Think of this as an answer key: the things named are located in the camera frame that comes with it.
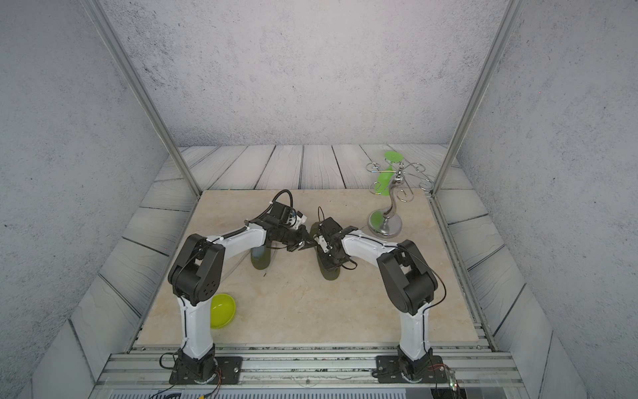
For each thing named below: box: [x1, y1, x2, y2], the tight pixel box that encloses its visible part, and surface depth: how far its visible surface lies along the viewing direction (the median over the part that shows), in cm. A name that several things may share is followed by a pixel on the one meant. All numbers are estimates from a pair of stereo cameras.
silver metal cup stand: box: [366, 162, 434, 238], surface depth 106 cm
